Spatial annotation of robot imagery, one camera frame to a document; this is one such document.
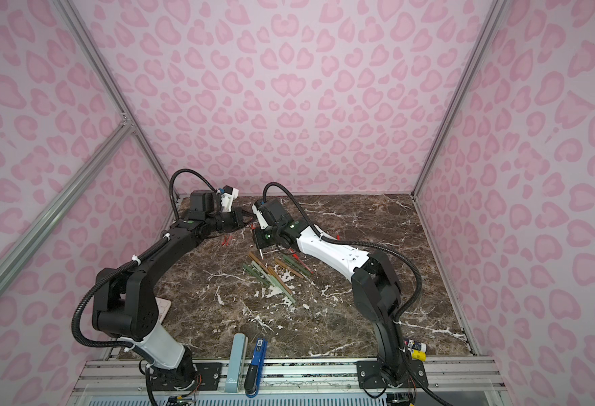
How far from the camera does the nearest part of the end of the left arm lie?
769 millimetres

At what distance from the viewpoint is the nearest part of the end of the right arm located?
0.63 metres

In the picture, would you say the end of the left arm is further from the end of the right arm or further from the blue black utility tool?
the blue black utility tool
